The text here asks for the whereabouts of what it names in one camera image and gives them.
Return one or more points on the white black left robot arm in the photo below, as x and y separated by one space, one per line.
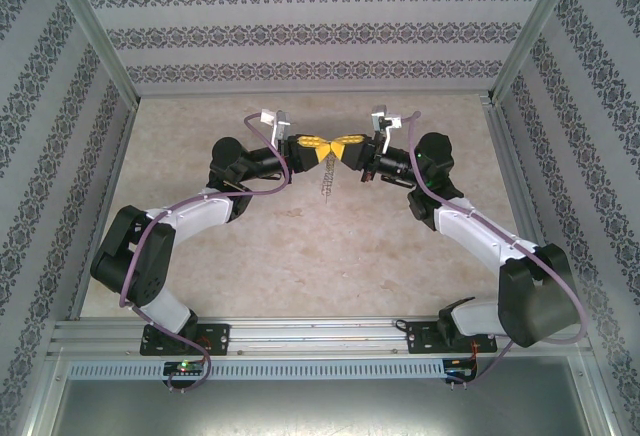
200 213

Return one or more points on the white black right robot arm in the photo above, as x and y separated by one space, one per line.
475 231

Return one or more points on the small green circuit board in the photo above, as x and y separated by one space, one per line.
185 367
457 371

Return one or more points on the grey metal sheet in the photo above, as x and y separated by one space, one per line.
320 411

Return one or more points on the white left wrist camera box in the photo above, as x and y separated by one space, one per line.
280 123

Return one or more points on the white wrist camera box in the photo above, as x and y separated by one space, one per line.
385 118
280 123

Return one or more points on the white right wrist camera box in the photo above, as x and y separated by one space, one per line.
385 118

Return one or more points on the aluminium side rail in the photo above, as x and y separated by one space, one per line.
507 156
107 196

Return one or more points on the aluminium corner post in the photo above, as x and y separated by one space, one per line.
535 26
90 26

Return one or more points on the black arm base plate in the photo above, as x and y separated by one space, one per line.
417 336
220 338

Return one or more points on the long aluminium mounting rail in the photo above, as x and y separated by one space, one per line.
320 336

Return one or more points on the aluminium lower frame bar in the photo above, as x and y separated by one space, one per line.
600 396
40 396

